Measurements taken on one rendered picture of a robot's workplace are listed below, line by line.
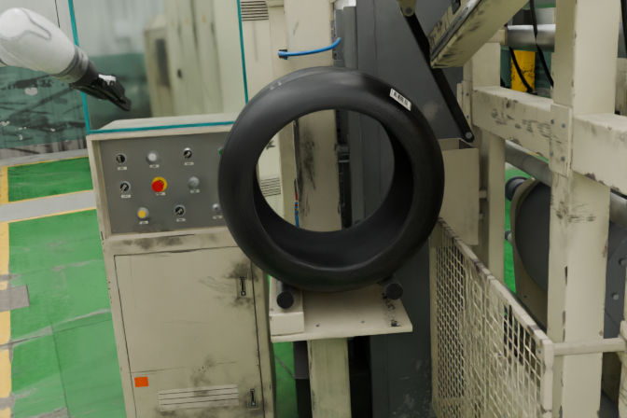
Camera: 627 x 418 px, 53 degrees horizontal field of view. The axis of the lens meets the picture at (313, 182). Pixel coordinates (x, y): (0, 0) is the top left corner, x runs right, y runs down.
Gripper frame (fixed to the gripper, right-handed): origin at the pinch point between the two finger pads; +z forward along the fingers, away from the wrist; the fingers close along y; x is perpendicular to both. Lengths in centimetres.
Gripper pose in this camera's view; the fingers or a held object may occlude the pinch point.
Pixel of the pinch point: (121, 101)
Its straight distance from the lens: 175.9
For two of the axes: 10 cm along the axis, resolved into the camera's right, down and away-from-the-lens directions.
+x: 0.6, -9.6, 2.6
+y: 9.6, -0.2, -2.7
